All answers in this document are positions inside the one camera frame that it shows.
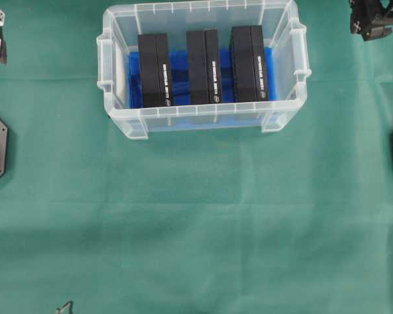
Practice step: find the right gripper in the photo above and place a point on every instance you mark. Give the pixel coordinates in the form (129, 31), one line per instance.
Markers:
(371, 19)

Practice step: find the black camera box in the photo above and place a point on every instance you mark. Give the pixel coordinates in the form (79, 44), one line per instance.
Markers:
(204, 67)
(250, 75)
(155, 70)

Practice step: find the clear plastic storage case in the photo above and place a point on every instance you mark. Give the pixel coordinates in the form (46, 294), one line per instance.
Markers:
(282, 32)

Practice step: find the blue cloth liner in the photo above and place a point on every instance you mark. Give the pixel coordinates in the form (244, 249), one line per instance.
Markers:
(181, 85)

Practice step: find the green table cloth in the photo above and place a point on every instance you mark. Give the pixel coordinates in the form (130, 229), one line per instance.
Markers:
(205, 221)

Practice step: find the small metal wire clip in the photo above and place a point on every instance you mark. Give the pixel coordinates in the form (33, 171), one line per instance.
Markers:
(67, 308)

